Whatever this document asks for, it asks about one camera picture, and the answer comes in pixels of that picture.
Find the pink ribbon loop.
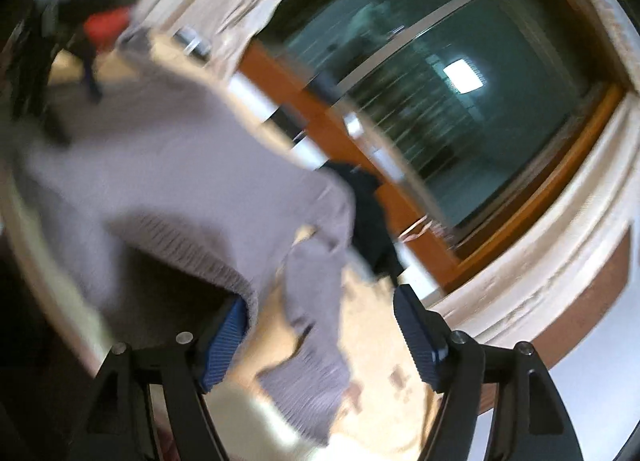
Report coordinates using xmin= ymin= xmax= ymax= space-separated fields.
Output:
xmin=398 ymin=217 xmax=447 ymax=243

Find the black knit garment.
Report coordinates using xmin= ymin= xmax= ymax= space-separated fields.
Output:
xmin=321 ymin=161 xmax=406 ymax=288

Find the grey knit sweater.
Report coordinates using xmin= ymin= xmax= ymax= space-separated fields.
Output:
xmin=11 ymin=32 xmax=355 ymax=445

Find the red knit garment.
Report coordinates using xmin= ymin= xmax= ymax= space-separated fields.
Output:
xmin=82 ymin=7 xmax=131 ymax=52

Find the black box behind bed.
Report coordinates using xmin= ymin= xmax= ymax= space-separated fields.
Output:
xmin=268 ymin=104 xmax=307 ymax=144

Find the wooden window sill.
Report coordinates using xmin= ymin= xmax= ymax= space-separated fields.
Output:
xmin=239 ymin=39 xmax=626 ymax=294

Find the yellow paw print blanket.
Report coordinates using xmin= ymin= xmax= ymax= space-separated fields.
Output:
xmin=0 ymin=35 xmax=442 ymax=461

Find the right cream curtain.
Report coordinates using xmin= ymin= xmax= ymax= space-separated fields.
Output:
xmin=433 ymin=0 xmax=639 ymax=346

